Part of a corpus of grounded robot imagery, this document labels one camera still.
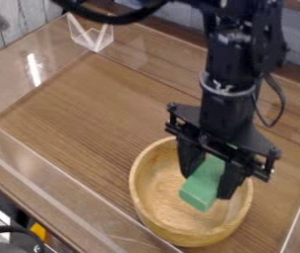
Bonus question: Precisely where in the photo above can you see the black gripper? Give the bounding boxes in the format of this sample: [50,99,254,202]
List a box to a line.
[166,91,282,200]

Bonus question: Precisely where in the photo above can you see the green rectangular block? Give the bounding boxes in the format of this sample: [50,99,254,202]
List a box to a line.
[179,155,226,212]

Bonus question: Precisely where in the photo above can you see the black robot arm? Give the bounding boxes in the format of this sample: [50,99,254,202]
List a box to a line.
[52,0,287,200]

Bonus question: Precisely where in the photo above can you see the brown wooden bowl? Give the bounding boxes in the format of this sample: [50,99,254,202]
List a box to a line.
[130,137,253,247]

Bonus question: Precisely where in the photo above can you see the clear acrylic front panel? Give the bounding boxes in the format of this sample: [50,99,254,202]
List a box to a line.
[0,127,183,253]

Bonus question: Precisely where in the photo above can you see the yellow and black device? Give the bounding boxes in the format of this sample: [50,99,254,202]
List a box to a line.
[11,210,76,253]

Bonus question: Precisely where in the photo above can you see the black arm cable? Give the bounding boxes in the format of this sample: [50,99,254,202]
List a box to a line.
[251,72,287,128]

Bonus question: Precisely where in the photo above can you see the clear acrylic corner bracket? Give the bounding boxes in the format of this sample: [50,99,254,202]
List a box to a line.
[66,13,115,53]

